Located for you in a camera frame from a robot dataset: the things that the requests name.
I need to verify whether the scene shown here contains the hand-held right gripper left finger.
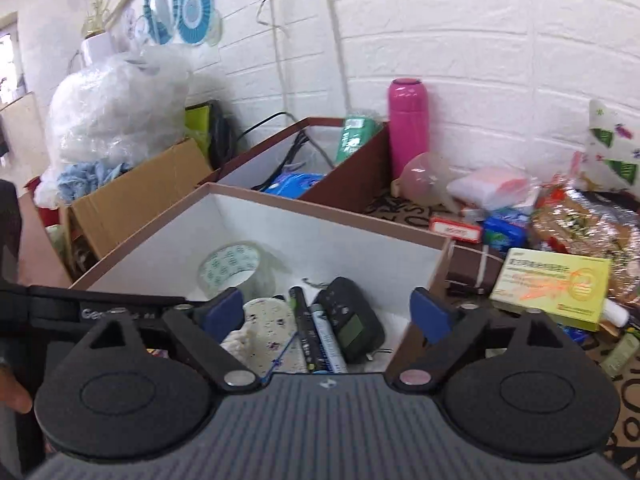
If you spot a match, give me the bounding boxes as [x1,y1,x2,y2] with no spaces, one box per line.
[60,287,261,392]

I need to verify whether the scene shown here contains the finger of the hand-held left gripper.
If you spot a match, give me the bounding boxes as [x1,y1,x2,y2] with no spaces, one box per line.
[27,284,203,312]

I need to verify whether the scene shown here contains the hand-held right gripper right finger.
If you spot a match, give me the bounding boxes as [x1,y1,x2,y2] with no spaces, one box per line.
[390,286,590,394]

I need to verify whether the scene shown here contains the brown white storage box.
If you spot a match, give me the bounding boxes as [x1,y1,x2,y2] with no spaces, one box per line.
[70,182,453,376]

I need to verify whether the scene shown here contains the person's left hand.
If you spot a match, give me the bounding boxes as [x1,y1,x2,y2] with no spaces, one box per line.
[0,365,35,415]

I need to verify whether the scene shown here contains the clear printed tape roll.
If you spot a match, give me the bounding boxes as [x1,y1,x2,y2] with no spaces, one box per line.
[197,241,281,301]

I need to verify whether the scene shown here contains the white speckled cloth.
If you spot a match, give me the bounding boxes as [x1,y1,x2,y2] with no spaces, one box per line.
[220,297,308,376]

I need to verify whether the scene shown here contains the brown striped pouch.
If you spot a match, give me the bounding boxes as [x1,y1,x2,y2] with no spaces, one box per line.
[444,242,506,295]

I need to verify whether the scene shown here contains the black digital pedometer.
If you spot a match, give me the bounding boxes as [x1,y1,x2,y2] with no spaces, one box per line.
[315,276,387,366]

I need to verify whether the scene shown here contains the red label tag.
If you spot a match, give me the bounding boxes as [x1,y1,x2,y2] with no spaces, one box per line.
[429,216,483,245]

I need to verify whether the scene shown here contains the letter-print brown mat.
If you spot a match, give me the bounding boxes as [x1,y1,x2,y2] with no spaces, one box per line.
[365,195,640,461]

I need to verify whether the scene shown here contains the cardboard box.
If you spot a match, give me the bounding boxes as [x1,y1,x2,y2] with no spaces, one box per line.
[60,137,216,281]

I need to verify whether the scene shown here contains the blue tissue packet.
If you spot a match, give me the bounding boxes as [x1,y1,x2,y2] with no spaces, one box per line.
[482,212,531,256]

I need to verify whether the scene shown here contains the yellow-green medicine box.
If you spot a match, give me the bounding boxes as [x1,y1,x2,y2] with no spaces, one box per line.
[489,247,613,332]

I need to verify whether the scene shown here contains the blue cloth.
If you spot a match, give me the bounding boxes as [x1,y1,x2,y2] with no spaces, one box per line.
[57,160,133,203]

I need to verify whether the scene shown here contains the pink translucent bulb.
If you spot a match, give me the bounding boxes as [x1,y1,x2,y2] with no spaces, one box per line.
[392,152,458,206]

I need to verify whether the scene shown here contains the clear pink plastic bag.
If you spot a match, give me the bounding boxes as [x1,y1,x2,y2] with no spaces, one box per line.
[447,167,538,211]

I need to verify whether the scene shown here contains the blue small carton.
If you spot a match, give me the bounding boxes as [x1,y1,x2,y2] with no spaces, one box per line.
[557,325,601,347]

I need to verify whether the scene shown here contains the dark brown open box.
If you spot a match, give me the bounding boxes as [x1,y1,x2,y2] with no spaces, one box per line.
[200,117,391,216]

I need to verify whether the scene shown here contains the packed woven insoles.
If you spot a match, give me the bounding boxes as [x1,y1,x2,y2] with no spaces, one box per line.
[532,187,640,301]

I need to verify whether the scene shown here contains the lime green black bag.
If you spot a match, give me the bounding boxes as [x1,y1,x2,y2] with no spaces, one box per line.
[185,101,236,171]

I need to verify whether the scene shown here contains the pink bottle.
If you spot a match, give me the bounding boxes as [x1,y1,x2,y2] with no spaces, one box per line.
[387,78,431,181]

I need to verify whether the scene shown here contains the green packet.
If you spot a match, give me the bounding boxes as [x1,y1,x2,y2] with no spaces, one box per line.
[334,114,383,163]

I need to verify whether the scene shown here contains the white glue stick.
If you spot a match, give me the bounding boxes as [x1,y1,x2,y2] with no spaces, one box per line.
[602,297,631,328]

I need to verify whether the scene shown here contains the green tin box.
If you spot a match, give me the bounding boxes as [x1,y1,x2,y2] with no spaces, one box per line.
[600,332,640,378]

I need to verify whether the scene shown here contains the tree-print cloth pouch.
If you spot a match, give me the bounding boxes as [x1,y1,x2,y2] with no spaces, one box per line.
[570,99,640,193]

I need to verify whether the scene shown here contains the white vase with plant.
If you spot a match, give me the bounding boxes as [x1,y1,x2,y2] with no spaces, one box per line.
[80,0,118,68]

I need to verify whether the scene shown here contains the blue paper fan decoration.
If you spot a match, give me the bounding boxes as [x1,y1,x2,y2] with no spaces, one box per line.
[172,0,221,46]
[142,0,176,46]

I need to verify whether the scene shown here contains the black cables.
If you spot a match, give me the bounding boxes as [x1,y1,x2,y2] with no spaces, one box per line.
[235,112,336,191]

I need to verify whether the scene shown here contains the wall cable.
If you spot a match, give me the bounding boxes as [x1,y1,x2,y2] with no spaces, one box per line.
[255,0,296,111]

